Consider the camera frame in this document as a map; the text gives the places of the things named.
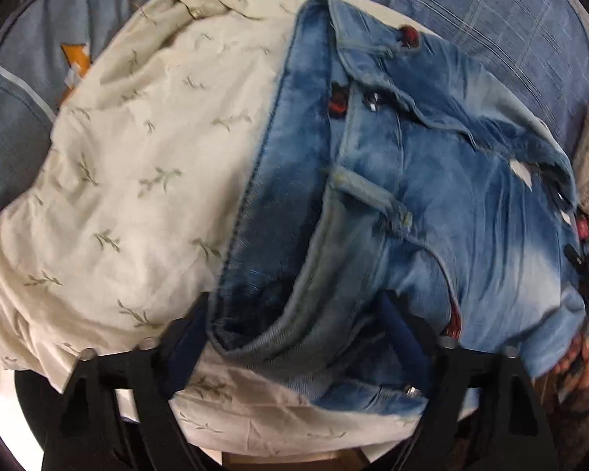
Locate person's right hand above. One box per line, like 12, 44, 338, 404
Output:
552, 335, 589, 403

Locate blue plaid blanket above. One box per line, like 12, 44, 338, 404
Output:
371, 0, 589, 153

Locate cream leaf-print cloth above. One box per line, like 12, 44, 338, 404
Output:
0, 0, 424, 465

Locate grey-blue star bedsheet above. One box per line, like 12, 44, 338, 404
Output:
0, 0, 148, 211

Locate blue denim jeans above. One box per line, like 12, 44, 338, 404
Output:
207, 0, 585, 414

